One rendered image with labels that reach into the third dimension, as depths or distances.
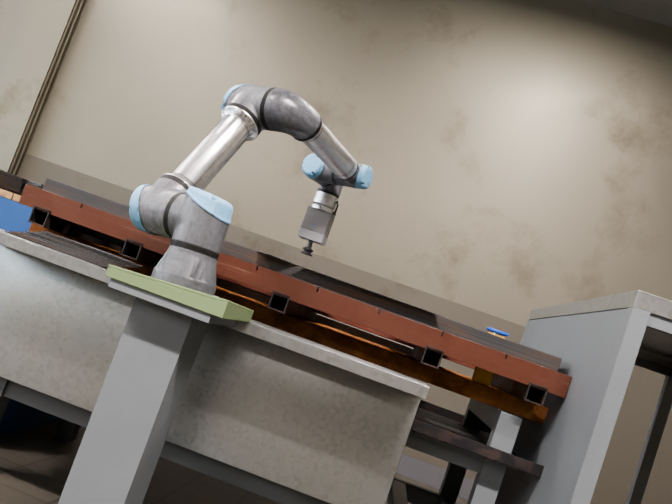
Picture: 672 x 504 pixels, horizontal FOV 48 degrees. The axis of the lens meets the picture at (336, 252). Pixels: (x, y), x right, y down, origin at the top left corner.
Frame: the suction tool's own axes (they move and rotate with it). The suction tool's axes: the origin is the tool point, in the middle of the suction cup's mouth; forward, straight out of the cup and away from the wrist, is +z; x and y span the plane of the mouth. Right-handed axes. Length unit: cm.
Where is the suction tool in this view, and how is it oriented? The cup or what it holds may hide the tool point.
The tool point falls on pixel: (306, 254)
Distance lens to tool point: 246.5
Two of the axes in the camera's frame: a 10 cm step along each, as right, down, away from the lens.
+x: -1.7, -1.5, -9.8
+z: -3.4, 9.4, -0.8
